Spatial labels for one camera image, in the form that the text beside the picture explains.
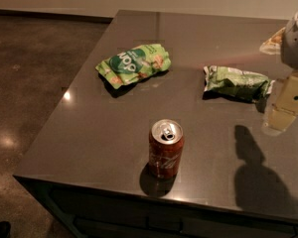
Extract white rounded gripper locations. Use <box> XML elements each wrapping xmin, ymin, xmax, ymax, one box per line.
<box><xmin>263</xmin><ymin>10</ymin><xmax>298</xmax><ymax>132</ymax></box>

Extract red coke can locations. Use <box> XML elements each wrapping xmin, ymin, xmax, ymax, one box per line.
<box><xmin>149</xmin><ymin>119</ymin><xmax>184</xmax><ymax>179</ymax></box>

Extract yellow snack bag at edge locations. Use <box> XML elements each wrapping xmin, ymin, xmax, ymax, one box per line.
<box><xmin>259</xmin><ymin>28</ymin><xmax>285</xmax><ymax>55</ymax></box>

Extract crumpled green snack bag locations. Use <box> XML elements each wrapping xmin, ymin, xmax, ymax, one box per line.
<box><xmin>204</xmin><ymin>65</ymin><xmax>274</xmax><ymax>102</ymax></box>

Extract green chip bag with logo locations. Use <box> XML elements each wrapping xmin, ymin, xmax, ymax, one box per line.
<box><xmin>95</xmin><ymin>44</ymin><xmax>171</xmax><ymax>89</ymax></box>

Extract dark cabinet drawer fronts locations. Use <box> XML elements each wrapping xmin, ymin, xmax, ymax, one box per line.
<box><xmin>18</xmin><ymin>178</ymin><xmax>298</xmax><ymax>238</ymax></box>

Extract black shoe on floor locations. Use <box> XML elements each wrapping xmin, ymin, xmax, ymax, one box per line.
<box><xmin>0</xmin><ymin>221</ymin><xmax>11</xmax><ymax>238</ymax></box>

